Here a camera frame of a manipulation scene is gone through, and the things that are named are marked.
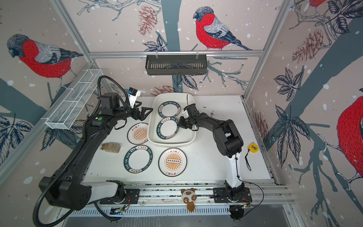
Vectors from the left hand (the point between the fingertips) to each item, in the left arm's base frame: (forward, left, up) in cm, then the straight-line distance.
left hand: (148, 103), depth 73 cm
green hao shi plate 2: (+4, -6, -32) cm, 33 cm away
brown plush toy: (-39, -22, -29) cm, 53 cm away
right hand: (+6, -15, -27) cm, 31 cm away
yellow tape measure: (-11, -64, -31) cm, 72 cm away
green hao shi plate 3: (-18, +10, -32) cm, 38 cm away
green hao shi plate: (+22, -7, -31) cm, 39 cm away
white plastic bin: (-4, -19, -29) cm, 35 cm away
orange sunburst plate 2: (-20, -12, -33) cm, 40 cm away
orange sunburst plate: (0, +14, -32) cm, 35 cm away
